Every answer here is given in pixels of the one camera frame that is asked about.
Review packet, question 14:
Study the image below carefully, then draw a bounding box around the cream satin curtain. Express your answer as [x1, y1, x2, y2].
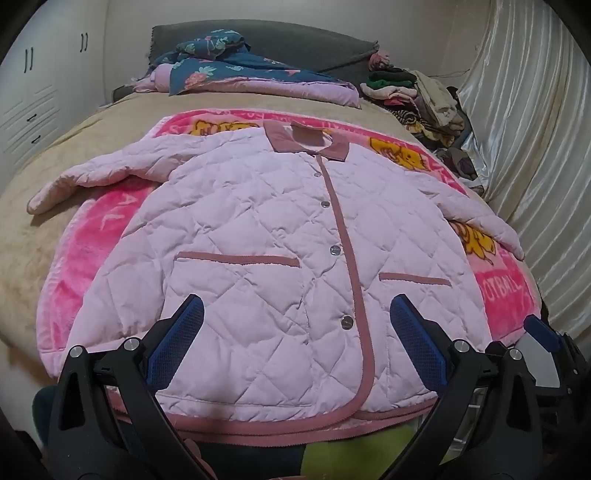
[455, 0, 591, 337]

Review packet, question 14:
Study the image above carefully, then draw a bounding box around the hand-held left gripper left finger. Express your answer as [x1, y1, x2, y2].
[46, 294, 206, 480]

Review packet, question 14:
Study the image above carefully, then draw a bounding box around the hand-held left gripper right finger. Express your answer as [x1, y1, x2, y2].
[389, 294, 544, 480]

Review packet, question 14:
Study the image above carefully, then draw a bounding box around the grey headboard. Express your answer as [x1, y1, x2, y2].
[148, 19, 379, 77]

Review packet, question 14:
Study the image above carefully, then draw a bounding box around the pile of clothes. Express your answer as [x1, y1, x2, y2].
[360, 52, 485, 195]

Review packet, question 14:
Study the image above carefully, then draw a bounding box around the blue floral quilt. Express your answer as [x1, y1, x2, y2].
[131, 28, 362, 109]

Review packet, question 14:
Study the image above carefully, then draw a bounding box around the pink printed blanket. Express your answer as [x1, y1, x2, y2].
[39, 107, 543, 430]

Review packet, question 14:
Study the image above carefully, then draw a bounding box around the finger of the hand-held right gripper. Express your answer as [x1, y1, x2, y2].
[524, 314, 563, 354]

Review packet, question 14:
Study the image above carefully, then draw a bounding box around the pink quilted jacket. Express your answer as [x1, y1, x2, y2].
[28, 121, 526, 437]

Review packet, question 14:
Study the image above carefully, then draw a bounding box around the white wardrobe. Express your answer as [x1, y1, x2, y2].
[0, 0, 112, 185]

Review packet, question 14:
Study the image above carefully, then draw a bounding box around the beige bed cover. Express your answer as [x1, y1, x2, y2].
[0, 85, 546, 407]

